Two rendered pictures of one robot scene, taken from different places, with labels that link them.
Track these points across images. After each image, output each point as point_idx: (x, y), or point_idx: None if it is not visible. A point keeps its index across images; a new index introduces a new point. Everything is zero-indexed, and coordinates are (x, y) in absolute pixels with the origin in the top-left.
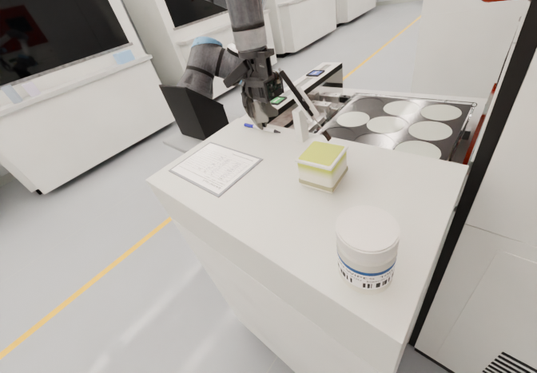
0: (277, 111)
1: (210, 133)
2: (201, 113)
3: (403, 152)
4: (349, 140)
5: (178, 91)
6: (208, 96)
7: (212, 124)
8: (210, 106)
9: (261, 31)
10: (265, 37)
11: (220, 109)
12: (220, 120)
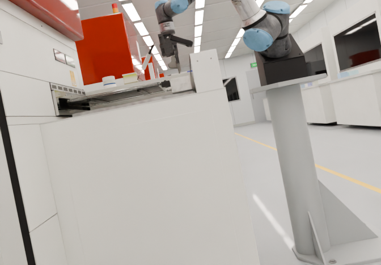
0: (168, 64)
1: (261, 82)
2: (257, 63)
3: (106, 88)
4: (130, 83)
5: None
6: (261, 51)
7: (261, 76)
8: (259, 60)
9: (159, 26)
10: (160, 29)
11: (262, 66)
12: (263, 75)
